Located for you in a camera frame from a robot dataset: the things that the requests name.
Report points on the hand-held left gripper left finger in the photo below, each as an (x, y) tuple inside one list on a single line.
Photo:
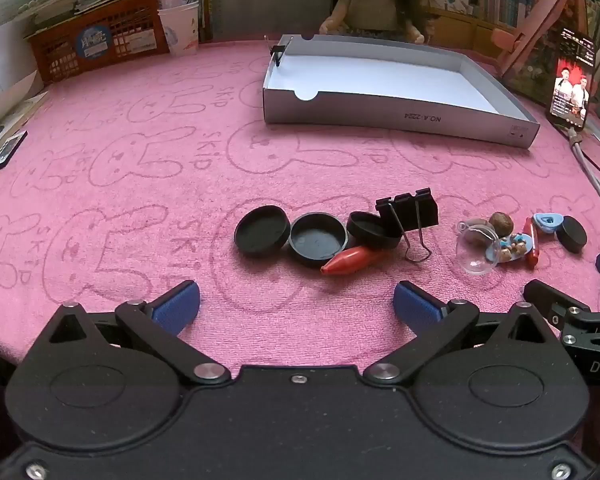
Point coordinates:
[(176, 306)]

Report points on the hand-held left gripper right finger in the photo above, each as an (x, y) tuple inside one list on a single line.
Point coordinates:
[(419, 306)]

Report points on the black round plastic cap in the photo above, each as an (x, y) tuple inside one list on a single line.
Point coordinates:
[(370, 227), (317, 240), (572, 234), (260, 232)]

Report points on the red plastic stick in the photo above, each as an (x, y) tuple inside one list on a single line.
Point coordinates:
[(530, 250)]

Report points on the blue miniature food plate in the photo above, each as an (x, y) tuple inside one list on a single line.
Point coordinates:
[(512, 252)]

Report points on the blue teardrop trinket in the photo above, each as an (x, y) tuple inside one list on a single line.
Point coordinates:
[(547, 222)]

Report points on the red spindle-shaped toy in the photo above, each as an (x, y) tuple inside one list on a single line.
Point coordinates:
[(350, 261)]

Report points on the brown walnut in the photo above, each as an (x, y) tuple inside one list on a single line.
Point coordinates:
[(501, 223)]

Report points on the large black binder clip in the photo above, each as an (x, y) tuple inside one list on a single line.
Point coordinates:
[(412, 210)]

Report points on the grey cardboard box tray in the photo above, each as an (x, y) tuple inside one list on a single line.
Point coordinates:
[(380, 80)]

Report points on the clear plastic dome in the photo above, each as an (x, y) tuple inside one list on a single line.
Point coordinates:
[(472, 255)]

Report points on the pink rabbit print towel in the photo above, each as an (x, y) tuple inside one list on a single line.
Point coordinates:
[(130, 210)]

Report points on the black smartphone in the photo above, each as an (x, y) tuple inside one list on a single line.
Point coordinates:
[(572, 85)]

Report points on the small black card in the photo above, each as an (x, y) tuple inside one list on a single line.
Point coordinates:
[(4, 152)]

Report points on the small black binder clip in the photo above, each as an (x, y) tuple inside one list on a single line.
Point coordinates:
[(276, 52)]

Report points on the wooden drawer box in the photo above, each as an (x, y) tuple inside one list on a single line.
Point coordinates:
[(467, 30)]

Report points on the white paper cup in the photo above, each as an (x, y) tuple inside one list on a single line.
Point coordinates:
[(180, 30)]

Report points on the red plastic basket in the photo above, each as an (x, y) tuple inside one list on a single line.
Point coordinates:
[(125, 30)]

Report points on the long-haired doll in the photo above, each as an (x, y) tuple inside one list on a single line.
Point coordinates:
[(375, 7)]

